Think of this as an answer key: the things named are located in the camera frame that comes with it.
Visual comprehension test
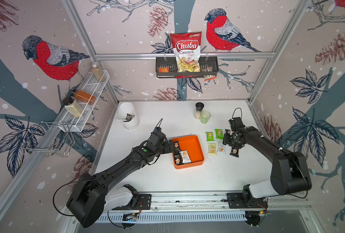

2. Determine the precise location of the cream yellow cookie packet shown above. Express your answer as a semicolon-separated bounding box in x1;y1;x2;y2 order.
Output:
208;143;217;156

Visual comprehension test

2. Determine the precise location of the black wire wall basket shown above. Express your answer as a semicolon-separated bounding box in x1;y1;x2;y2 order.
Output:
156;57;219;78

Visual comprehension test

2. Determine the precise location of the green cookie packet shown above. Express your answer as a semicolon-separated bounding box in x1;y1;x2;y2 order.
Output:
215;129;224;140
206;132;215;142

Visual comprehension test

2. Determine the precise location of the chrome wire rack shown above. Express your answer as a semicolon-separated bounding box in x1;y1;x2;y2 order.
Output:
20;121;75;158

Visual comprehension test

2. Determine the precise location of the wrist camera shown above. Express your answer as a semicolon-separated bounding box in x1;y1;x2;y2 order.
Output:
229;117;245;132
149;127;166;147

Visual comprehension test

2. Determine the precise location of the green translucent cup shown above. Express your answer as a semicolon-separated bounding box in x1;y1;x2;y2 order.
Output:
200;111;211;124

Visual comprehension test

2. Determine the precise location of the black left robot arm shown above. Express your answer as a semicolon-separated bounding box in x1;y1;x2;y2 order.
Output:
66;138;174;228

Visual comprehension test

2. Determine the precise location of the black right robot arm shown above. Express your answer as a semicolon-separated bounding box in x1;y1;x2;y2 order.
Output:
223;127;312;205

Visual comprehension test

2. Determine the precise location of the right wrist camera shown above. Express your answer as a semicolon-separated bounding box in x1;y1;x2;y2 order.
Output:
229;117;245;132

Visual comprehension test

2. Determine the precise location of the black cookie packet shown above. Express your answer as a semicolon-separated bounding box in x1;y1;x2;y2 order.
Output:
230;147;239;158
174;141;181;152
173;152;182;165

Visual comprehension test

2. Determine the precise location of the white cookie packet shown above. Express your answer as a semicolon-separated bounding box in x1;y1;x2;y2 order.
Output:
217;142;226;154
180;150;191;164

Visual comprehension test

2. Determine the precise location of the orange storage box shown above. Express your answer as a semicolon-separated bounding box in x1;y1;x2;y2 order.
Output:
172;135;204;170

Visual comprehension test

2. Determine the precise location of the white wire wall shelf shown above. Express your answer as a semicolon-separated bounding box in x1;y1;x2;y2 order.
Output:
46;70;110;132

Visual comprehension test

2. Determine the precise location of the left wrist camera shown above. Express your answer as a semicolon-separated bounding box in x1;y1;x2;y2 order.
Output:
149;127;166;147

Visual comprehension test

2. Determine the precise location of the glass jar of grains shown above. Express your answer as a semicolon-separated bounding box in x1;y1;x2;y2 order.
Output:
92;62;106;82

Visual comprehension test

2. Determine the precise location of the orange sauce bottle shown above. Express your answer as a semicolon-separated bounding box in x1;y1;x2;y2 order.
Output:
72;90;96;105

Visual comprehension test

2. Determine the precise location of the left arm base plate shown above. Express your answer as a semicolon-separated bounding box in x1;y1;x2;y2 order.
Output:
122;194;152;210

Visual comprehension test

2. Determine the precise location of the black cap spice shaker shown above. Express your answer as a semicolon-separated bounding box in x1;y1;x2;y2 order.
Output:
194;102;204;119

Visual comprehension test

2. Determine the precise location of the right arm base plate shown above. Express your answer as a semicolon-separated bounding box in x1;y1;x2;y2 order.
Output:
226;192;268;209

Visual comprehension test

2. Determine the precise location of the white rounded container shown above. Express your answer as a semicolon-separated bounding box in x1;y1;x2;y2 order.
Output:
116;102;139;130

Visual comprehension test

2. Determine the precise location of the red Chuba cassava chips bag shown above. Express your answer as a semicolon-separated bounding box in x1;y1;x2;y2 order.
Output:
170;32;202;73

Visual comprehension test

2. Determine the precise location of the black lid cream jar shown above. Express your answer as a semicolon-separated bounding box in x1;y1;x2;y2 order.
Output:
62;97;83;118

